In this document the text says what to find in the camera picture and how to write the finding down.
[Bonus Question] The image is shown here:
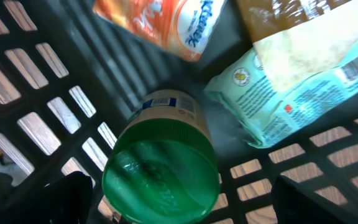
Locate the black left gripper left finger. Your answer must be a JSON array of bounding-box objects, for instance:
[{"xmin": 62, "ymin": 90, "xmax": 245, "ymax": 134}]
[{"xmin": 0, "ymin": 171, "xmax": 93, "ymax": 224}]

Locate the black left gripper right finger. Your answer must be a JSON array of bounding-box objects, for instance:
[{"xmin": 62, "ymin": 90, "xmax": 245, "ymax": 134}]
[{"xmin": 271, "ymin": 175, "xmax": 358, "ymax": 224}]

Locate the teal wet wipes pack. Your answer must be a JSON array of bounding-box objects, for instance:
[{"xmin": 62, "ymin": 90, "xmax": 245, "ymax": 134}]
[{"xmin": 204, "ymin": 41, "xmax": 358, "ymax": 149}]

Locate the green lid white jar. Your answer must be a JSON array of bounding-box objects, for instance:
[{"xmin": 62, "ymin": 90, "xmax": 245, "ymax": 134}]
[{"xmin": 102, "ymin": 90, "xmax": 220, "ymax": 223}]

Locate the brown bread snack bag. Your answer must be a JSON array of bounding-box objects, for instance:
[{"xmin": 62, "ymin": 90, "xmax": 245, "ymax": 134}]
[{"xmin": 237, "ymin": 0, "xmax": 358, "ymax": 91}]

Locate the orange tissue packet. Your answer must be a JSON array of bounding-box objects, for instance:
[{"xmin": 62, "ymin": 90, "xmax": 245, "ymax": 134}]
[{"xmin": 93, "ymin": 0, "xmax": 226, "ymax": 62}]

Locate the grey plastic shopping basket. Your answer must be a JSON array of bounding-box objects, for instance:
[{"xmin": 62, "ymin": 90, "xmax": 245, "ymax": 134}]
[{"xmin": 0, "ymin": 1, "xmax": 358, "ymax": 223}]

